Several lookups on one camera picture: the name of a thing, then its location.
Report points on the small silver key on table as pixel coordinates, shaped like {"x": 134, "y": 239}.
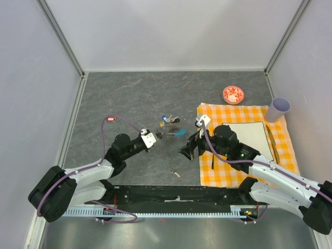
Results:
{"x": 173, "y": 171}

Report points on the red patterned bowl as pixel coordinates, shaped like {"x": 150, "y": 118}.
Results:
{"x": 233, "y": 95}

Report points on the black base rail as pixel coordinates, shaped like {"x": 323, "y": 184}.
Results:
{"x": 176, "y": 199}

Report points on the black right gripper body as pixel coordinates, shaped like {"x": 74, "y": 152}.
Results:
{"x": 203, "y": 145}

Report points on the lilac plastic cup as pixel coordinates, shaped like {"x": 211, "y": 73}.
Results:
{"x": 278, "y": 108}

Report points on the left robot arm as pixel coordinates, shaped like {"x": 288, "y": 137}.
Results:
{"x": 61, "y": 189}

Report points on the light blue cable duct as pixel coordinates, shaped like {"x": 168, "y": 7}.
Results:
{"x": 101, "y": 212}

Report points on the orange checkered cloth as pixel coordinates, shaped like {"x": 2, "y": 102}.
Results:
{"x": 223, "y": 174}

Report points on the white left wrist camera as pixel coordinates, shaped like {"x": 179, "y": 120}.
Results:
{"x": 149, "y": 138}

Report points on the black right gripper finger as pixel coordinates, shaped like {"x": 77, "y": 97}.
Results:
{"x": 191, "y": 145}
{"x": 187, "y": 151}

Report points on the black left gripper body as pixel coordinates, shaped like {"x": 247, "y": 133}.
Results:
{"x": 136, "y": 148}

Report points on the red key tag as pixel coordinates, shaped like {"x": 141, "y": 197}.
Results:
{"x": 110, "y": 119}

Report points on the gold knife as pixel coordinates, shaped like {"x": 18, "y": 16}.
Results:
{"x": 277, "y": 158}

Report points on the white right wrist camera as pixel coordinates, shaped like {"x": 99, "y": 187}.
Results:
{"x": 202, "y": 120}

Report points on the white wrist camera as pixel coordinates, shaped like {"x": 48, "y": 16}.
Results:
{"x": 149, "y": 138}
{"x": 202, "y": 120}

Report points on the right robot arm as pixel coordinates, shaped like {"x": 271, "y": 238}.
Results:
{"x": 267, "y": 181}

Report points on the white square plate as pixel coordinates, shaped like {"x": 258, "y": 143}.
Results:
{"x": 253, "y": 134}

